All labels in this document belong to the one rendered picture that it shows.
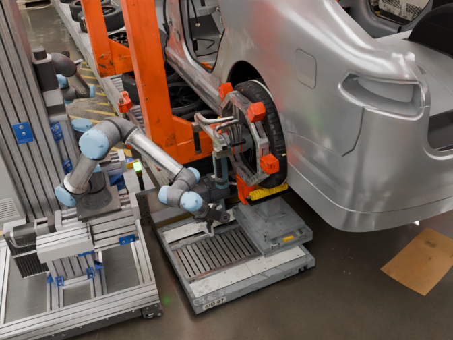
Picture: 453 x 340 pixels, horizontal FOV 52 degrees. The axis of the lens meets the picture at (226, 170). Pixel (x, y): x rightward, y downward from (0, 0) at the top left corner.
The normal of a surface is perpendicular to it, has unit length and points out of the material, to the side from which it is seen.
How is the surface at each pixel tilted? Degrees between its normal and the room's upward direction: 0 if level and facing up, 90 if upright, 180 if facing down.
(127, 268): 0
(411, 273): 1
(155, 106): 90
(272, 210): 90
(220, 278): 0
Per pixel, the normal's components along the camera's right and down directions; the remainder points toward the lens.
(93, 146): -0.36, 0.46
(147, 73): 0.41, 0.48
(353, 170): -0.67, 0.46
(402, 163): 0.02, 0.55
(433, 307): -0.07, -0.83
